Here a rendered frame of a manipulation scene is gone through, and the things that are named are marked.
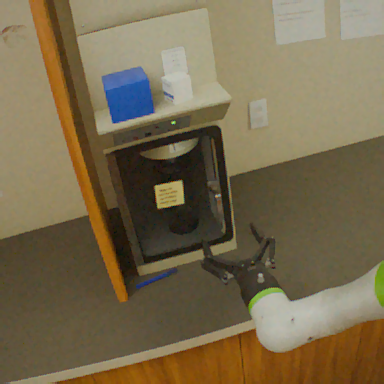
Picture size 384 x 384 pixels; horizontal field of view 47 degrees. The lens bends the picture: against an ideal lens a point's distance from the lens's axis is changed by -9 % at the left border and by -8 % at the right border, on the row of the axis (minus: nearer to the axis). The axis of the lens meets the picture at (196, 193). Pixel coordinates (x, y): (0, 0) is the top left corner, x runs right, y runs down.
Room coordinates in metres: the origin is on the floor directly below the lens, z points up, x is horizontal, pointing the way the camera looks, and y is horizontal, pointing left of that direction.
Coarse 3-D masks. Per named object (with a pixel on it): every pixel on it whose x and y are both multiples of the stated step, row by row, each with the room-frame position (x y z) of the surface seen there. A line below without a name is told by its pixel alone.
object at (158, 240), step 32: (128, 160) 1.07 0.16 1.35; (160, 160) 1.09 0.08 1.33; (192, 160) 1.10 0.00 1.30; (224, 160) 1.12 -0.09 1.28; (128, 192) 1.07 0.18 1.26; (192, 192) 1.10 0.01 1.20; (224, 192) 1.12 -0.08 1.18; (160, 224) 1.08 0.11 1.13; (192, 224) 1.10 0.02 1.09; (224, 224) 1.11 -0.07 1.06; (160, 256) 1.08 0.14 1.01
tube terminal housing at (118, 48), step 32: (96, 32) 1.08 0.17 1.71; (128, 32) 1.10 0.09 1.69; (160, 32) 1.11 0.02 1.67; (192, 32) 1.12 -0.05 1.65; (96, 64) 1.08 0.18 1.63; (128, 64) 1.09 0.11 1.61; (160, 64) 1.11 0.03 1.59; (192, 64) 1.12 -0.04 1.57; (96, 96) 1.08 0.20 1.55; (192, 128) 1.12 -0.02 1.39; (192, 256) 1.11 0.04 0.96
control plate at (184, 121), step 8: (176, 120) 1.02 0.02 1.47; (184, 120) 1.04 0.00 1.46; (144, 128) 1.01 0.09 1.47; (152, 128) 1.02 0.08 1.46; (160, 128) 1.04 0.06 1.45; (168, 128) 1.05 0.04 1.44; (176, 128) 1.07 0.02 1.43; (120, 136) 1.01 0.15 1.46; (128, 136) 1.02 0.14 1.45; (144, 136) 1.05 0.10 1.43; (120, 144) 1.05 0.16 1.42
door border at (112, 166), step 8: (112, 160) 1.07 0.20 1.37; (112, 168) 1.07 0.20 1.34; (120, 184) 1.07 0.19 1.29; (120, 192) 1.07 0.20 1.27; (120, 200) 1.07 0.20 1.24; (128, 208) 1.07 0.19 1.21; (128, 216) 1.07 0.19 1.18; (128, 224) 1.07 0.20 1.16; (128, 232) 1.06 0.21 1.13; (136, 240) 1.07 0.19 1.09; (136, 248) 1.07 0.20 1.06; (136, 256) 1.07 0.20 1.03
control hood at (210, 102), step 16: (160, 96) 1.09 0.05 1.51; (208, 96) 1.04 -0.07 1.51; (224, 96) 1.03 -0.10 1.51; (96, 112) 1.07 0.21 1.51; (160, 112) 1.00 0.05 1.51; (176, 112) 1.00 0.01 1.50; (192, 112) 1.01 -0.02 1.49; (208, 112) 1.04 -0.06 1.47; (224, 112) 1.07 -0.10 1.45; (112, 128) 0.97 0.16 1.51; (128, 128) 0.98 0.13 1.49; (112, 144) 1.04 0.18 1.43
